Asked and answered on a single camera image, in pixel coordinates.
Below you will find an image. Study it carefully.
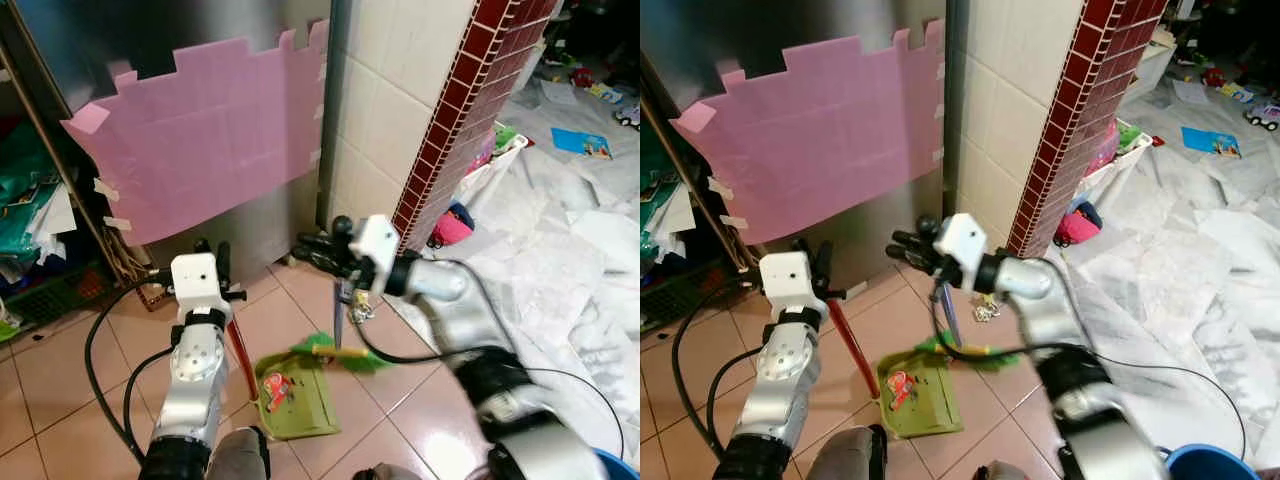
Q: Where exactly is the green bristle broom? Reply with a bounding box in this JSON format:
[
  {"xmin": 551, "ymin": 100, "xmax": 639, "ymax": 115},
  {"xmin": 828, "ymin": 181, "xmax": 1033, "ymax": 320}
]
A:
[
  {"xmin": 289, "ymin": 278, "xmax": 397, "ymax": 374},
  {"xmin": 914, "ymin": 280, "xmax": 1023, "ymax": 373}
]

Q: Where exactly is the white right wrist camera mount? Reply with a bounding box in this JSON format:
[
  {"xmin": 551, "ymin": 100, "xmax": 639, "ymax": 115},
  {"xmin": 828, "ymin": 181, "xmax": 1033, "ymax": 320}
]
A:
[
  {"xmin": 934, "ymin": 212, "xmax": 992, "ymax": 293},
  {"xmin": 349, "ymin": 214, "xmax": 402, "ymax": 294}
]

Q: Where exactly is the white plastic basket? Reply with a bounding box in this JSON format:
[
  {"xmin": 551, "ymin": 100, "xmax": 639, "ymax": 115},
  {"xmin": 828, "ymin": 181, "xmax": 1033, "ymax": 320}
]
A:
[
  {"xmin": 1083, "ymin": 119, "xmax": 1153, "ymax": 199},
  {"xmin": 452, "ymin": 119, "xmax": 532, "ymax": 206}
]

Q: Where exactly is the green dustpan with red handle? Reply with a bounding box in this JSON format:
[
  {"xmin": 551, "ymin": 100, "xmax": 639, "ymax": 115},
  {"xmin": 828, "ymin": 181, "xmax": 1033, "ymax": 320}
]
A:
[
  {"xmin": 824, "ymin": 308, "xmax": 967, "ymax": 440},
  {"xmin": 226, "ymin": 312, "xmax": 343, "ymax": 442}
]

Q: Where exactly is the dark wooden shelf frame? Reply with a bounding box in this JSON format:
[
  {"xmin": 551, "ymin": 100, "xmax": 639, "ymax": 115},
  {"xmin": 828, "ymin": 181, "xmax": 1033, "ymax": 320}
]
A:
[
  {"xmin": 640, "ymin": 85, "xmax": 757, "ymax": 276},
  {"xmin": 0, "ymin": 20, "xmax": 153, "ymax": 293}
]

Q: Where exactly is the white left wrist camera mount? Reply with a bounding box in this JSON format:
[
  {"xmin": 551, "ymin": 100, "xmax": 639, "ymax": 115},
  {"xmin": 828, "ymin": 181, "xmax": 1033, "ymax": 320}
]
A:
[
  {"xmin": 169, "ymin": 252, "xmax": 234, "ymax": 314},
  {"xmin": 759, "ymin": 250, "xmax": 830, "ymax": 313}
]

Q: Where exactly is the blue picture book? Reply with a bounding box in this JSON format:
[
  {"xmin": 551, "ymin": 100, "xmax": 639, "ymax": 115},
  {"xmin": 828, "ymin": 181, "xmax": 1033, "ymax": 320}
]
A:
[
  {"xmin": 1179, "ymin": 125, "xmax": 1244, "ymax": 160},
  {"xmin": 549, "ymin": 126, "xmax": 614, "ymax": 162}
]

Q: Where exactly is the green plastic crate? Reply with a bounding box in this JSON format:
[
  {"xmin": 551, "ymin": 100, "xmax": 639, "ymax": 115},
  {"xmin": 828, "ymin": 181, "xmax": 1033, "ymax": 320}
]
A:
[
  {"xmin": 640, "ymin": 260, "xmax": 748, "ymax": 328},
  {"xmin": 0, "ymin": 260, "xmax": 113, "ymax": 328}
]

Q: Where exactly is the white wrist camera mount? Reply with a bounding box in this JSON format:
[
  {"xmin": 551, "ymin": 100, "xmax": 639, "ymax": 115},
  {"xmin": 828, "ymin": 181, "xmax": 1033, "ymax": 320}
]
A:
[
  {"xmin": 759, "ymin": 250, "xmax": 830, "ymax": 313},
  {"xmin": 934, "ymin": 212, "xmax": 992, "ymax": 293},
  {"xmin": 169, "ymin": 252, "xmax": 234, "ymax": 314},
  {"xmin": 349, "ymin": 214, "xmax": 402, "ymax": 294}
]

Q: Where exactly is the pink foam mat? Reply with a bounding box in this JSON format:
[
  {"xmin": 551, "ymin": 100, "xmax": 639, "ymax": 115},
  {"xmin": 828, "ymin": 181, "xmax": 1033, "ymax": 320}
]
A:
[
  {"xmin": 61, "ymin": 19, "xmax": 332, "ymax": 247},
  {"xmin": 669, "ymin": 19, "xmax": 947, "ymax": 247}
]

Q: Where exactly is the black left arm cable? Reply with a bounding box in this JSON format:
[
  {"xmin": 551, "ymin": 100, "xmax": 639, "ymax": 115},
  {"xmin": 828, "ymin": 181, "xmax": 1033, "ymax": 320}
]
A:
[
  {"xmin": 84, "ymin": 268, "xmax": 179, "ymax": 463},
  {"xmin": 671, "ymin": 268, "xmax": 767, "ymax": 463}
]

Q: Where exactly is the red tiled pillar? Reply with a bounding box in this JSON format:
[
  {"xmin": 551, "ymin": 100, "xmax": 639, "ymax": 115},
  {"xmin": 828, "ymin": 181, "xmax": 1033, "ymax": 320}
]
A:
[
  {"xmin": 391, "ymin": 0, "xmax": 563, "ymax": 253},
  {"xmin": 1007, "ymin": 0, "xmax": 1170, "ymax": 260}
]

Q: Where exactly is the stainless steel fridge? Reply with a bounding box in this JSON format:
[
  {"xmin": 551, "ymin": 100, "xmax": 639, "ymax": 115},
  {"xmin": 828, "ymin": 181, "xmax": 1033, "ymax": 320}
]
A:
[
  {"xmin": 14, "ymin": 0, "xmax": 334, "ymax": 289},
  {"xmin": 640, "ymin": 0, "xmax": 949, "ymax": 293}
]

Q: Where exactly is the blue bucket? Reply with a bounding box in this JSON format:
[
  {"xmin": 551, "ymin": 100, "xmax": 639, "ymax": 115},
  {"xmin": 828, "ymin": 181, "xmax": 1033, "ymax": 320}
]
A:
[
  {"xmin": 590, "ymin": 447, "xmax": 641, "ymax": 480},
  {"xmin": 1164, "ymin": 442, "xmax": 1262, "ymax": 480}
]

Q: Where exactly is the white floor cover sheet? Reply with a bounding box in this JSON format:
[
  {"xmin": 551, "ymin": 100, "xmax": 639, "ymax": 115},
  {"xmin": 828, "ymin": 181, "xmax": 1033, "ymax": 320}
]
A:
[
  {"xmin": 398, "ymin": 60, "xmax": 641, "ymax": 446},
  {"xmin": 1018, "ymin": 60, "xmax": 1280, "ymax": 463}
]

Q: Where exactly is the green plastic bag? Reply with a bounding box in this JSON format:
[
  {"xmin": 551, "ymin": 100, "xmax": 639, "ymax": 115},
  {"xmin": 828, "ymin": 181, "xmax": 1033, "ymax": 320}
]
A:
[
  {"xmin": 640, "ymin": 118, "xmax": 693, "ymax": 263},
  {"xmin": 0, "ymin": 118, "xmax": 63, "ymax": 267}
]

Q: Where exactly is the pink toy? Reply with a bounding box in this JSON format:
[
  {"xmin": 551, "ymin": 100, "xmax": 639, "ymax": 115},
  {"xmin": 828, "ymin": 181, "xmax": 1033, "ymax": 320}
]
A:
[
  {"xmin": 428, "ymin": 203, "xmax": 477, "ymax": 250},
  {"xmin": 1052, "ymin": 199, "xmax": 1104, "ymax": 249}
]

